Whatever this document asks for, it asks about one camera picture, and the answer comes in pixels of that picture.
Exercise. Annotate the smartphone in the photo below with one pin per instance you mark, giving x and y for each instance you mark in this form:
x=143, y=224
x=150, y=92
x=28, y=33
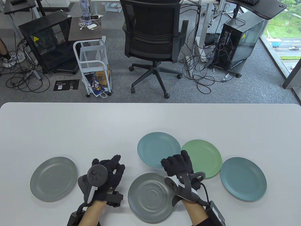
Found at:
x=95, y=17

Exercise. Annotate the black labelled electronics box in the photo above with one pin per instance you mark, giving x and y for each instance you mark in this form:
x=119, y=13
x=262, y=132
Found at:
x=73, y=220
x=216, y=214

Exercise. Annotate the open laptop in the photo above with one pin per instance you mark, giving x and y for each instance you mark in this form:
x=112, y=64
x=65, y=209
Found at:
x=249, y=2

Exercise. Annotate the person's right hand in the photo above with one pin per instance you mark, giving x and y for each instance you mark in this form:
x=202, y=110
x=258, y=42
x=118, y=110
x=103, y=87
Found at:
x=178, y=164

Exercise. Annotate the clear water bottle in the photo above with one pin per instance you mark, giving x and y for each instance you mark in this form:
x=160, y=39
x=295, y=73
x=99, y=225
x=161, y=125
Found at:
x=85, y=9

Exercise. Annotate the white power bank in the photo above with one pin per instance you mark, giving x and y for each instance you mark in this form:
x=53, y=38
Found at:
x=91, y=26

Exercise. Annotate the brown paper bag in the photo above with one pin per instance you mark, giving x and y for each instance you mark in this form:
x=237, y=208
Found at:
x=102, y=78

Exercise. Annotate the person's left hand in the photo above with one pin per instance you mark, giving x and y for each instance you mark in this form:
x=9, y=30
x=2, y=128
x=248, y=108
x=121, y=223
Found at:
x=115, y=171

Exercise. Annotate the black printed card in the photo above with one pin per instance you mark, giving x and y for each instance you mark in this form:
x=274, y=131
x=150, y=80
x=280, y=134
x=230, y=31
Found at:
x=65, y=86

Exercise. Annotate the green plate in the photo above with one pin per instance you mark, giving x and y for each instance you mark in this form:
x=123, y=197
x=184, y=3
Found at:
x=204, y=155

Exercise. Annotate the brown side table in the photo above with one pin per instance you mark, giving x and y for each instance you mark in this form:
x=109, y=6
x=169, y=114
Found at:
x=80, y=34

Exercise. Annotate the black mesh office chair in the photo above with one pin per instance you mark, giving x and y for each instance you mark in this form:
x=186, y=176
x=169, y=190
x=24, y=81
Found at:
x=150, y=23

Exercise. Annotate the black grey computer tower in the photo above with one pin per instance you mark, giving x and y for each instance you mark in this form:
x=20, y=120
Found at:
x=244, y=40

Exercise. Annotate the person's right forearm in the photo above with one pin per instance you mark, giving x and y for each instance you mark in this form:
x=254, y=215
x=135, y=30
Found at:
x=195, y=214

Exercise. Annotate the person's left forearm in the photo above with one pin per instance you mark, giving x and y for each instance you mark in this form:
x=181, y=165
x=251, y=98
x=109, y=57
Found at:
x=90, y=214

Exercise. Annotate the blue plate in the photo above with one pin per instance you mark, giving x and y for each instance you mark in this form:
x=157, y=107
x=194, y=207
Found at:
x=243, y=179
x=157, y=148

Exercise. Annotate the black glass computer case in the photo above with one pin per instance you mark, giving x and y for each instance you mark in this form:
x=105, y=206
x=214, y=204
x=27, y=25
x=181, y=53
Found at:
x=47, y=47

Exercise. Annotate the black tripod pole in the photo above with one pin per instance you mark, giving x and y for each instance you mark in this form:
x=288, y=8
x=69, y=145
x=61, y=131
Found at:
x=40, y=7

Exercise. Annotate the black keyboard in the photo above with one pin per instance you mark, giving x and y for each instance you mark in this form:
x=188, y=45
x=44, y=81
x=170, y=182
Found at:
x=18, y=2

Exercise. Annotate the black curved standing desk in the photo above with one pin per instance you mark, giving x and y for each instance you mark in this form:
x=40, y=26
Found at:
x=268, y=10

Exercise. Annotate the blue printed bag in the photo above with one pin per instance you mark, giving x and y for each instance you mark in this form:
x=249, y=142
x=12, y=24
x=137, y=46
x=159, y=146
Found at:
x=94, y=82

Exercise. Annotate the black wrist camera block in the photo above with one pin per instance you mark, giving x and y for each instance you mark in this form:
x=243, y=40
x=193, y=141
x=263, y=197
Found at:
x=115, y=200

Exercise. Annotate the dark window frame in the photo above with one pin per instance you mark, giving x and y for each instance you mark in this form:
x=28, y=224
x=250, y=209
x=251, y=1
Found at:
x=291, y=81

